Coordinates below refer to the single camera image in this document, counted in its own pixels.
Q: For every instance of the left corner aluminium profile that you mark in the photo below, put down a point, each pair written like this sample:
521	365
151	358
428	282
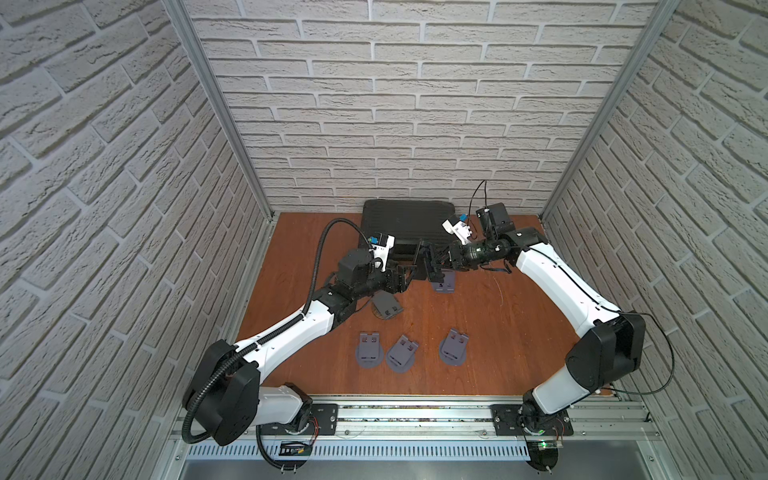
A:
191	42

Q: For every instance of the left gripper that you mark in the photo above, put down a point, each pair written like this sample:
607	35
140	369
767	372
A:
395	279

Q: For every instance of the aluminium front rail frame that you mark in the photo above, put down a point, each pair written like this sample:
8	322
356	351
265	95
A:
460	437

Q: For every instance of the black plastic tool case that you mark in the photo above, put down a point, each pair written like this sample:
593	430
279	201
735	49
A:
409	222

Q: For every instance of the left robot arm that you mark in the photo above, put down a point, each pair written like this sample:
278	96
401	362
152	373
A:
226	396

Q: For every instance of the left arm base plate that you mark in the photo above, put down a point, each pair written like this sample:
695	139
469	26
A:
320	418

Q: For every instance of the corner aluminium profile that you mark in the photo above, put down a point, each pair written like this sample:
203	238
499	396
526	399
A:
658	20
191	42

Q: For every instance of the right corner aluminium profile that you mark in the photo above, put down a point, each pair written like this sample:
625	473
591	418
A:
658	20

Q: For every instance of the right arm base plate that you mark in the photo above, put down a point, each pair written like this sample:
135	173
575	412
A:
525	419

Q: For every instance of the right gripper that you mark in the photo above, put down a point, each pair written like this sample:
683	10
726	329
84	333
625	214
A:
457	257

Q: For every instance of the black phone stand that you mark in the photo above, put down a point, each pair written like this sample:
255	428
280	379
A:
428	266

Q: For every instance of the dark grey stand wooden base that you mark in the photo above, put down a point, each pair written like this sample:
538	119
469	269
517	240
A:
385	305

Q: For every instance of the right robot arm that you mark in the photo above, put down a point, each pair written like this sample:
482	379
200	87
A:
610	340

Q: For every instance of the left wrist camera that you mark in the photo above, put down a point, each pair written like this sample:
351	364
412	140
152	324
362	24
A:
380	247

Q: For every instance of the grey phone stand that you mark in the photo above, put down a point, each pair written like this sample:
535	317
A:
400	357
453	349
369	352

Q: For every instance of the purple-grey phone stand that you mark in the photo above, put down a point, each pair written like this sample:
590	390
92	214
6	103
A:
447	284

